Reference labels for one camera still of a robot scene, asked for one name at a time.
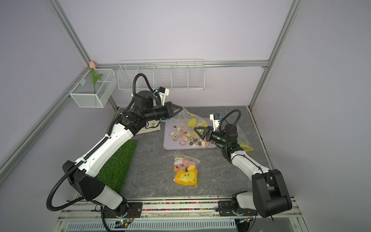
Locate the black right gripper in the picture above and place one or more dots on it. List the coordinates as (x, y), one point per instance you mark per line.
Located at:
(208, 132)

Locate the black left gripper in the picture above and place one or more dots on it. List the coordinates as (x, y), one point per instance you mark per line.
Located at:
(169, 105)

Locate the ziploc bag with small cookies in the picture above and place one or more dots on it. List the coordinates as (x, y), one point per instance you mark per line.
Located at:
(188, 121)

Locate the ziploc bag with yellow toy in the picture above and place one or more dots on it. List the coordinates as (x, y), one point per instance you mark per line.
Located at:
(186, 170)

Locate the clear ziploc bag of cookies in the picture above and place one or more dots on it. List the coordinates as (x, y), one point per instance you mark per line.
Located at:
(245, 146)

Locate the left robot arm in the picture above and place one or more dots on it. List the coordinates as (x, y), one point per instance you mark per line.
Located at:
(146, 105)

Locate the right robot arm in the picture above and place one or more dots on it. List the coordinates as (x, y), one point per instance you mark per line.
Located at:
(269, 194)

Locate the pile of poured cookies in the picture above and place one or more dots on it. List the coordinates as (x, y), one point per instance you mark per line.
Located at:
(180, 139)

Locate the lilac plastic tray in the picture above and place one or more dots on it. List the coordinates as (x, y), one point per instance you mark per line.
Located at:
(167, 126)

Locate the cream gardening glove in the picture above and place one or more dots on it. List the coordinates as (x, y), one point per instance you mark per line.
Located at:
(151, 126)

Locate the green artificial grass mat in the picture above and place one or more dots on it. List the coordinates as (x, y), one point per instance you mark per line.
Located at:
(114, 172)

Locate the artificial pink tulip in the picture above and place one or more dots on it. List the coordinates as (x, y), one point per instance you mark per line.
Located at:
(95, 77)

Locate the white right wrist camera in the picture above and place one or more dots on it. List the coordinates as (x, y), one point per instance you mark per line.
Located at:
(216, 120)

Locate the white wire wall shelf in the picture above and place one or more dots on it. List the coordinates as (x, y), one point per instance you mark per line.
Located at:
(186, 74)

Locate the white mesh wall box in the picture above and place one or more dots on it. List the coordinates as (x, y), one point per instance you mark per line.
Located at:
(83, 92)

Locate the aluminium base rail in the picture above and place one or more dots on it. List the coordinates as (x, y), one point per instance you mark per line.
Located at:
(200, 213)

